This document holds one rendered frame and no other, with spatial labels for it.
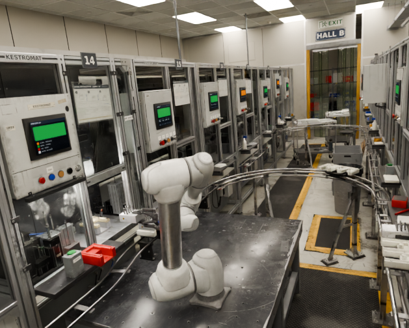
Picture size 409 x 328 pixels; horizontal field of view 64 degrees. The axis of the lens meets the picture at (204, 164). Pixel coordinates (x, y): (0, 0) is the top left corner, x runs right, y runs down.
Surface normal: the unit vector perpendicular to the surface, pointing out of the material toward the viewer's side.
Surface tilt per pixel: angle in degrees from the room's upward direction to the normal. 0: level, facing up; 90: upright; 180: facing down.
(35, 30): 90
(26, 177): 90
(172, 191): 107
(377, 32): 90
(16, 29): 90
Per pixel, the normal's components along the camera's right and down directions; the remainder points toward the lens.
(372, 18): -0.40, 0.25
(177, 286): 0.41, 0.33
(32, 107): 0.91, 0.02
